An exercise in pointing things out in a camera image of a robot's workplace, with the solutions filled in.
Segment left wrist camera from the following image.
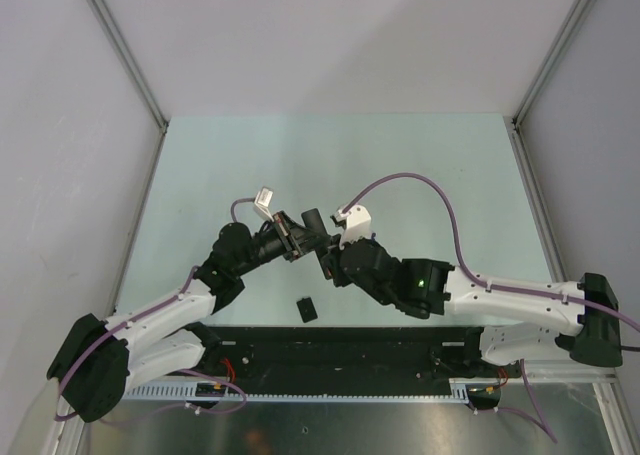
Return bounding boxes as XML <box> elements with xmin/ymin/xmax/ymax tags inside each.
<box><xmin>253</xmin><ymin>186</ymin><xmax>274</xmax><ymax>222</ymax></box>

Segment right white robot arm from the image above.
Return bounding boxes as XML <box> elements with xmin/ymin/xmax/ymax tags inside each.
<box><xmin>318</xmin><ymin>238</ymin><xmax>623</xmax><ymax>376</ymax></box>

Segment black battery cover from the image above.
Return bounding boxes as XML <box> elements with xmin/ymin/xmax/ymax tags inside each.
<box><xmin>296</xmin><ymin>297</ymin><xmax>318</xmax><ymax>323</ymax></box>

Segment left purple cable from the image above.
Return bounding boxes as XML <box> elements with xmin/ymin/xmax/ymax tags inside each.
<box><xmin>52</xmin><ymin>197</ymin><xmax>261</xmax><ymax>426</ymax></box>

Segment left aluminium frame post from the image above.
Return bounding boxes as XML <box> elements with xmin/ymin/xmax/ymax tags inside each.
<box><xmin>74</xmin><ymin>0</ymin><xmax>169</xmax><ymax>134</ymax></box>

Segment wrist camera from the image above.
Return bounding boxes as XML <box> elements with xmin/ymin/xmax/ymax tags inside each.
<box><xmin>331</xmin><ymin>203</ymin><xmax>373</xmax><ymax>250</ymax></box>
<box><xmin>253</xmin><ymin>186</ymin><xmax>274</xmax><ymax>222</ymax></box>

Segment aluminium frame post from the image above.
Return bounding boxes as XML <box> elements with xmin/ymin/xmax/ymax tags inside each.
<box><xmin>74</xmin><ymin>0</ymin><xmax>169</xmax><ymax>134</ymax></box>
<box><xmin>512</xmin><ymin>0</ymin><xmax>609</xmax><ymax>126</ymax></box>

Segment black remote control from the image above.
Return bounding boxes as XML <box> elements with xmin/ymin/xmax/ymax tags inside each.
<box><xmin>301</xmin><ymin>208</ymin><xmax>339</xmax><ymax>247</ymax></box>

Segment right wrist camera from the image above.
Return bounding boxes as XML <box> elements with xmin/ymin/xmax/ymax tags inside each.
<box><xmin>331</xmin><ymin>203</ymin><xmax>373</xmax><ymax>250</ymax></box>

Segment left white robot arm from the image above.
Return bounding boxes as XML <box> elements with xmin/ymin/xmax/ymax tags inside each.
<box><xmin>46</xmin><ymin>209</ymin><xmax>339</xmax><ymax>422</ymax></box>

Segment white slotted cable duct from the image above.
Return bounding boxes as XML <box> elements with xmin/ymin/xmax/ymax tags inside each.
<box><xmin>119</xmin><ymin>378</ymin><xmax>501</xmax><ymax>405</ymax></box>

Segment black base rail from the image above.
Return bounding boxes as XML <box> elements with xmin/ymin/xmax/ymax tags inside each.
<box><xmin>186</xmin><ymin>322</ymin><xmax>521</xmax><ymax>398</ymax></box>

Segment right aluminium frame post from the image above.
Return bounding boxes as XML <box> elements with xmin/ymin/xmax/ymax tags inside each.
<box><xmin>512</xmin><ymin>0</ymin><xmax>609</xmax><ymax>126</ymax></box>

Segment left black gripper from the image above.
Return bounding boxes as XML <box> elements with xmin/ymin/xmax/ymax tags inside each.
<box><xmin>234</xmin><ymin>210</ymin><xmax>331</xmax><ymax>277</ymax></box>

